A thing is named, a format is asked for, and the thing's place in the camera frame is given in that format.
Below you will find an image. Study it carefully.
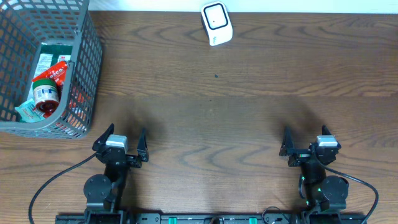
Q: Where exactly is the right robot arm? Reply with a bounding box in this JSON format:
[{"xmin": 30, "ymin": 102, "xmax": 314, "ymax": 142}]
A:
[{"xmin": 279, "ymin": 126, "xmax": 349, "ymax": 223}]

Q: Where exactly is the green 3M product package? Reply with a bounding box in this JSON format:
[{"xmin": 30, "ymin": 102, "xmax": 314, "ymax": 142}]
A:
[{"xmin": 26, "ymin": 44, "xmax": 73, "ymax": 101}]

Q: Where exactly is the grey plastic mesh basket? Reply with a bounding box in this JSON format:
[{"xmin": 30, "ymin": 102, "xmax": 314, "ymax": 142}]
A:
[{"xmin": 1, "ymin": 0, "xmax": 103, "ymax": 139}]

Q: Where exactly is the green-lid seasoning jar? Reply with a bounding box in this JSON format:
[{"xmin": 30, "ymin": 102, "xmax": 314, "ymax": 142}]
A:
[{"xmin": 32, "ymin": 78, "xmax": 60, "ymax": 113}]

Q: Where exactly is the red snack bag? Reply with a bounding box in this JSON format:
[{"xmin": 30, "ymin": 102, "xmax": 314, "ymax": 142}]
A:
[{"xmin": 32, "ymin": 61, "xmax": 68, "ymax": 91}]

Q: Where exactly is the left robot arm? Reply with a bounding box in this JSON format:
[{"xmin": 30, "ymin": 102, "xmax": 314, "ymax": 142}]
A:
[{"xmin": 83, "ymin": 124, "xmax": 149, "ymax": 223}]

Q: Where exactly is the white barcode scanner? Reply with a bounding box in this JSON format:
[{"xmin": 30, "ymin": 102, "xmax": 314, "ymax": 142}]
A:
[{"xmin": 201, "ymin": 1, "xmax": 233, "ymax": 47}]

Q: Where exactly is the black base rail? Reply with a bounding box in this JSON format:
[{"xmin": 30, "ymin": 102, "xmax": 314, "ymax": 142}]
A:
[{"xmin": 55, "ymin": 212, "xmax": 368, "ymax": 224}]

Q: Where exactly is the teal tissue packet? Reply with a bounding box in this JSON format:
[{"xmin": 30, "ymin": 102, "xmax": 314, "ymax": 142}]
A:
[{"xmin": 15, "ymin": 98, "xmax": 45, "ymax": 123}]

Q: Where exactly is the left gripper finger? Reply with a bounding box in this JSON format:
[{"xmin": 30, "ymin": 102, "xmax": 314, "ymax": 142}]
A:
[
  {"xmin": 137, "ymin": 129, "xmax": 149, "ymax": 162},
  {"xmin": 92, "ymin": 123, "xmax": 114, "ymax": 152}
]

